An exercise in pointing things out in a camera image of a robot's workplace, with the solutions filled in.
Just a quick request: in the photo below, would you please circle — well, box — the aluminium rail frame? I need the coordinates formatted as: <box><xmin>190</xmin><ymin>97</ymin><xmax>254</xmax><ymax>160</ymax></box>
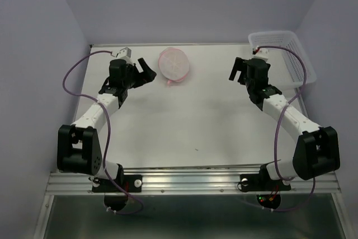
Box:
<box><xmin>33</xmin><ymin>43</ymin><xmax>353</xmax><ymax>239</ymax></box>

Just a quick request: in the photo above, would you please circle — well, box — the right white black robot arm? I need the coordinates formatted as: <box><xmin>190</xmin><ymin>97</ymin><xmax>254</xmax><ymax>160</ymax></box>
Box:
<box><xmin>229</xmin><ymin>57</ymin><xmax>341</xmax><ymax>193</ymax></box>

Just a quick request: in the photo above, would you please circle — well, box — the white pink mesh laundry bag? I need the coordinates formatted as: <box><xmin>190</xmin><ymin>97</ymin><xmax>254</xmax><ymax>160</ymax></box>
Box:
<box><xmin>158</xmin><ymin>47</ymin><xmax>190</xmax><ymax>86</ymax></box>

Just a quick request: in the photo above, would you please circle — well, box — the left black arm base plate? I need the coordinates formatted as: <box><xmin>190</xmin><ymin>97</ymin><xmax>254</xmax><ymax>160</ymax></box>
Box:
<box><xmin>91</xmin><ymin>174</ymin><xmax>143</xmax><ymax>193</ymax></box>

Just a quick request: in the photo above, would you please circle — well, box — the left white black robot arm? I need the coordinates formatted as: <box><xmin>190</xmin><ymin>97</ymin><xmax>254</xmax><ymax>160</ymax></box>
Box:
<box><xmin>57</xmin><ymin>57</ymin><xmax>157</xmax><ymax>194</ymax></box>

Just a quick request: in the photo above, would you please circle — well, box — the white plastic perforated basket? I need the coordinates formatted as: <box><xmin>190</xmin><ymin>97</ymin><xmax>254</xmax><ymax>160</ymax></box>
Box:
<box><xmin>248</xmin><ymin>30</ymin><xmax>317</xmax><ymax>90</ymax></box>

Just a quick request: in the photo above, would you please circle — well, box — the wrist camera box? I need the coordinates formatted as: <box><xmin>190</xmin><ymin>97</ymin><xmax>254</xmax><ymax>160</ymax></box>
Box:
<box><xmin>252</xmin><ymin>48</ymin><xmax>270</xmax><ymax>61</ymax></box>
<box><xmin>115</xmin><ymin>47</ymin><xmax>131</xmax><ymax>61</ymax></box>

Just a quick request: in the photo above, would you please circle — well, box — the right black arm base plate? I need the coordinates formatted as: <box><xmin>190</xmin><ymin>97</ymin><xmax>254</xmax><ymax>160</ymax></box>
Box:
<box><xmin>237</xmin><ymin>174</ymin><xmax>291</xmax><ymax>193</ymax></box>

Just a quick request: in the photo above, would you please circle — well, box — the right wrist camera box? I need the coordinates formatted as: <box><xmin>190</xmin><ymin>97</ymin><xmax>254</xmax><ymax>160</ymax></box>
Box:
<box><xmin>252</xmin><ymin>48</ymin><xmax>270</xmax><ymax>61</ymax></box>

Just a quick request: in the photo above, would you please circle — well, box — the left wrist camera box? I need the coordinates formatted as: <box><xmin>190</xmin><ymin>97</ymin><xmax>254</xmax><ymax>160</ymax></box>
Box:
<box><xmin>115</xmin><ymin>47</ymin><xmax>131</xmax><ymax>61</ymax></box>

